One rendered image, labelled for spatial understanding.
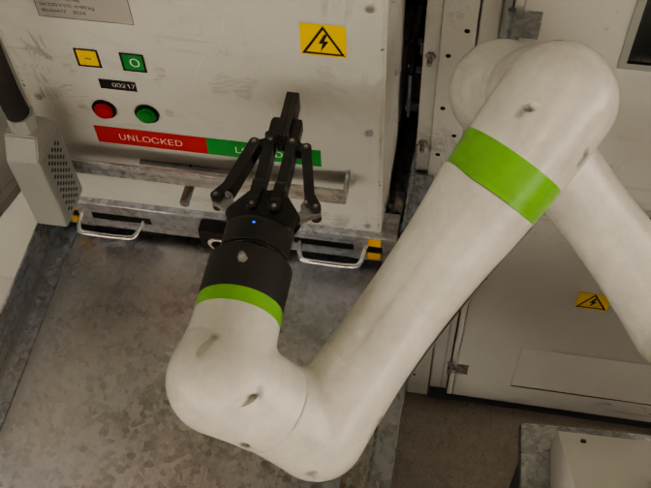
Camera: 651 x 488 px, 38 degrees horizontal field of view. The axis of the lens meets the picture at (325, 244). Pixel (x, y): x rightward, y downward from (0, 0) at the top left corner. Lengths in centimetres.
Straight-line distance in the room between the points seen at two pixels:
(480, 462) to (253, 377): 138
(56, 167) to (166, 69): 21
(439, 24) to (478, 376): 101
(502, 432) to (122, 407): 113
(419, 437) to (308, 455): 129
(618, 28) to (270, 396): 68
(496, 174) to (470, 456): 137
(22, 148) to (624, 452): 90
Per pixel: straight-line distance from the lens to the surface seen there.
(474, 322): 193
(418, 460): 224
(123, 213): 150
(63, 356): 146
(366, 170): 130
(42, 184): 131
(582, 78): 97
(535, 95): 96
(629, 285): 124
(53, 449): 140
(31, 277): 152
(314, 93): 120
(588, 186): 118
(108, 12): 119
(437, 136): 150
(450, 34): 135
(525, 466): 145
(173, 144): 134
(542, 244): 168
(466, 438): 227
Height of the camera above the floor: 209
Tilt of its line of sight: 56 degrees down
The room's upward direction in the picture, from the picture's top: 3 degrees counter-clockwise
